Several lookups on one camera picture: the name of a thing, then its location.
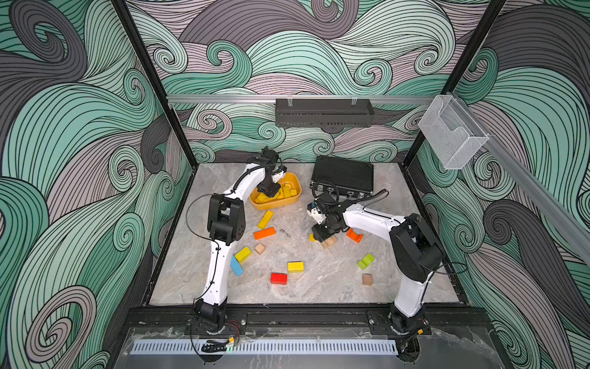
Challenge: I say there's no orange arch block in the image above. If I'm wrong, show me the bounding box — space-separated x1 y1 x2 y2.
347 228 364 244

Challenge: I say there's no green arch block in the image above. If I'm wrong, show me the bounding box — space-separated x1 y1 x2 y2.
357 253 375 270

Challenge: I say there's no white cable duct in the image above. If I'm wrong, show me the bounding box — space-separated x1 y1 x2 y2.
130 338 398 356

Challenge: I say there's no black electronics box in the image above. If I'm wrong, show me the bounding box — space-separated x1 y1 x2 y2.
310 156 374 198

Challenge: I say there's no yellow green block left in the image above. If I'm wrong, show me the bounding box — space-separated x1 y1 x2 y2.
235 247 252 264

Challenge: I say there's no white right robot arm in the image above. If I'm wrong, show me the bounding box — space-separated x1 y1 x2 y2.
307 189 444 335

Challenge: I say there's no yellow block near red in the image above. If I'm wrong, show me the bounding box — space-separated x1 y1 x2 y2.
287 261 305 273

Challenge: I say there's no orange rectangular block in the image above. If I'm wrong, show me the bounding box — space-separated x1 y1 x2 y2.
254 227 276 240

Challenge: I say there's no blue long block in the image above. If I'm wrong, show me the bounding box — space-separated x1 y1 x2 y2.
230 255 244 276

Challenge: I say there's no clear plastic wall holder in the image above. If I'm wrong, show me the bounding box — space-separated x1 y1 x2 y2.
419 95 489 170

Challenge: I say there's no orange plastic tub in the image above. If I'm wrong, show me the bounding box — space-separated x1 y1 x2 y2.
250 172 302 211

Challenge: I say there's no black wall tray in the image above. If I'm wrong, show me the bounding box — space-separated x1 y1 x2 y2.
275 98 375 129

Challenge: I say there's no natural wood cube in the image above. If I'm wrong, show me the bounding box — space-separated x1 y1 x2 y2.
362 274 373 286
255 244 266 255

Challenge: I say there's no natural wood cube left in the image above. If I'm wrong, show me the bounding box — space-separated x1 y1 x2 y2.
255 244 266 255

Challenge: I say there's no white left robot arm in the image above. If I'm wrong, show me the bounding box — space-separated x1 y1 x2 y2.
194 147 287 331

